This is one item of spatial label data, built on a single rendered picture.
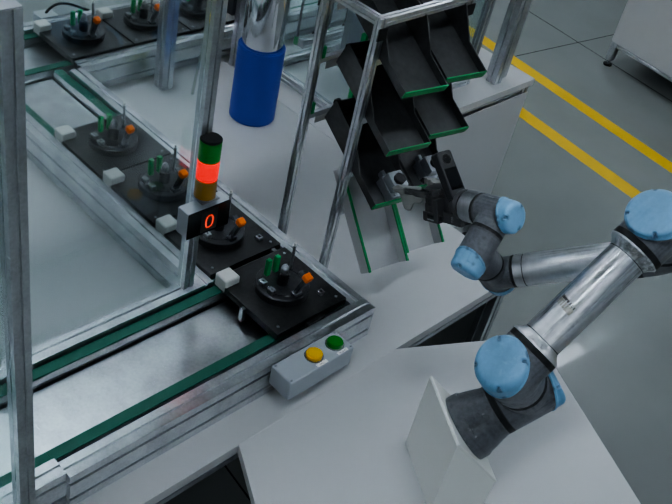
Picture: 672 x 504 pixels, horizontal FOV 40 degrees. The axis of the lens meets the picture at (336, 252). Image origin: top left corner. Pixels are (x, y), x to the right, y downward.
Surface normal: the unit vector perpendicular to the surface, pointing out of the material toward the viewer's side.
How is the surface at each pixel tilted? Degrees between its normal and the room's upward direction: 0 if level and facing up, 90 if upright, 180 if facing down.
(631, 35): 90
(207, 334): 0
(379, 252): 45
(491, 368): 52
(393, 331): 0
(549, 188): 0
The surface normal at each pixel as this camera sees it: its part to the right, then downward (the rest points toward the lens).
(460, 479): 0.22, 0.65
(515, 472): 0.18, -0.76
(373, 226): 0.53, -0.11
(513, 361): -0.55, -0.32
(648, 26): -0.78, 0.27
